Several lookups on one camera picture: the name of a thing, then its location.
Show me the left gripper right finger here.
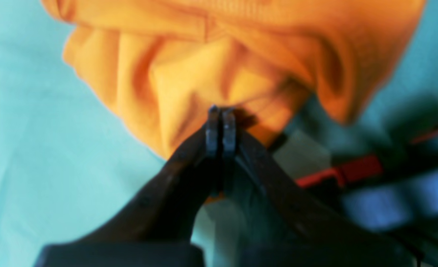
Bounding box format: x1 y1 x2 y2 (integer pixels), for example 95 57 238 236
221 109 419 267

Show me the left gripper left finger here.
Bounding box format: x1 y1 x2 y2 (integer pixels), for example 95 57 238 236
35 106 221 267

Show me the orange T-shirt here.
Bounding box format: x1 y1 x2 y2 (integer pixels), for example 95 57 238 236
42 0 427 159

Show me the green table cloth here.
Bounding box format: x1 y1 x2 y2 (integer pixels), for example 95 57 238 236
0 0 438 267

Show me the blue clamp at centre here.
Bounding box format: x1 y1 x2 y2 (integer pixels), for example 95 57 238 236
295 127 438 231

